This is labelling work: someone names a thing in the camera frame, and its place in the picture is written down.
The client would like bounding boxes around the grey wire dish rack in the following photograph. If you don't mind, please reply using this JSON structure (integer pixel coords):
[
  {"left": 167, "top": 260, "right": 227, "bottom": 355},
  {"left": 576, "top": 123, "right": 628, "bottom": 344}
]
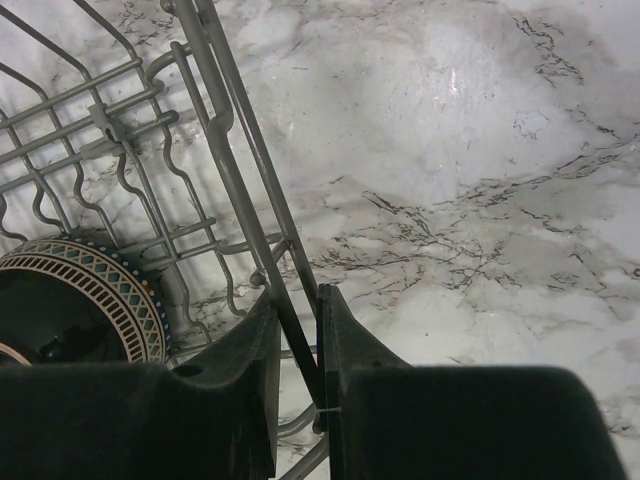
[{"left": 1, "top": 1, "right": 317, "bottom": 479}]

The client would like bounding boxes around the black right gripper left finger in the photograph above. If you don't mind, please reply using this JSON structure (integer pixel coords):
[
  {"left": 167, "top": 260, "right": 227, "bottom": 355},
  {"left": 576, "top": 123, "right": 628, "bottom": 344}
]
[{"left": 172, "top": 294, "right": 281, "bottom": 478}]

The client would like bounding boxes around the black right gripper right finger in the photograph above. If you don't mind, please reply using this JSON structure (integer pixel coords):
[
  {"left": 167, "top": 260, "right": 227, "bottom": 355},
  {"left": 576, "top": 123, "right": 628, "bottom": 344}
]
[{"left": 317, "top": 284, "right": 408, "bottom": 479}]

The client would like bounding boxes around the dark brown bowl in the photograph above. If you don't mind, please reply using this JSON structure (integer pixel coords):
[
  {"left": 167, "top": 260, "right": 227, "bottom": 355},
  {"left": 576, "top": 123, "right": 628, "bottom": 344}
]
[{"left": 1, "top": 235, "right": 171, "bottom": 366}]

